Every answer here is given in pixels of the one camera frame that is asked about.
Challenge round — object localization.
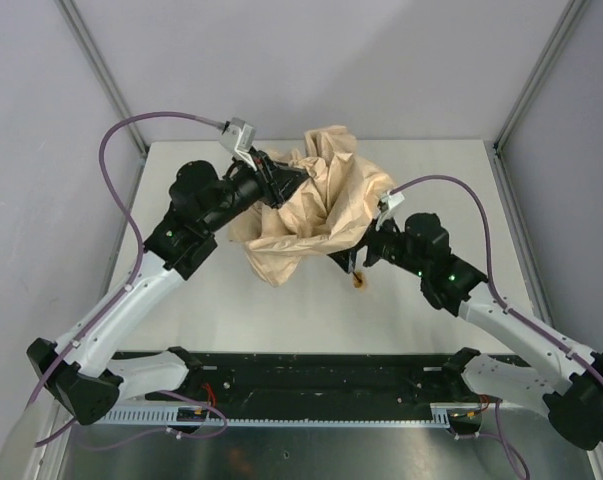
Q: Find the aluminium frame post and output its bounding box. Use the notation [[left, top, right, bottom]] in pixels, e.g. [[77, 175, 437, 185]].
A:
[[55, 0, 150, 161], [493, 0, 591, 154]]

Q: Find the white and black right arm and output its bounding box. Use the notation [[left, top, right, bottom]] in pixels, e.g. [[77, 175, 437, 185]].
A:
[[330, 213, 603, 451]]

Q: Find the left aluminium frame post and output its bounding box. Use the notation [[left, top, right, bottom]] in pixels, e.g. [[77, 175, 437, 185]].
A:
[[55, 0, 150, 161]]

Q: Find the grey slotted cable duct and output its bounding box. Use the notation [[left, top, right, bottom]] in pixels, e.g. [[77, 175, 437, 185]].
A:
[[96, 404, 450, 429]]

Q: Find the beige and black folding umbrella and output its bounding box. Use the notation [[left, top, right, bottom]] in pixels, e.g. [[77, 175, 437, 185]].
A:
[[228, 126, 395, 287]]

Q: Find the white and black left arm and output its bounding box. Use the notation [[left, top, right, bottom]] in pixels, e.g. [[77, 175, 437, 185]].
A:
[[27, 149, 309, 426]]

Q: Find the right aluminium frame post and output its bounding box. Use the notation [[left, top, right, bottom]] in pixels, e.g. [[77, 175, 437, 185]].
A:
[[493, 0, 591, 154]]

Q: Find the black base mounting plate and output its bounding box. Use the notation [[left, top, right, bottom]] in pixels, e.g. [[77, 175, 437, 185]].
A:
[[144, 351, 502, 422]]

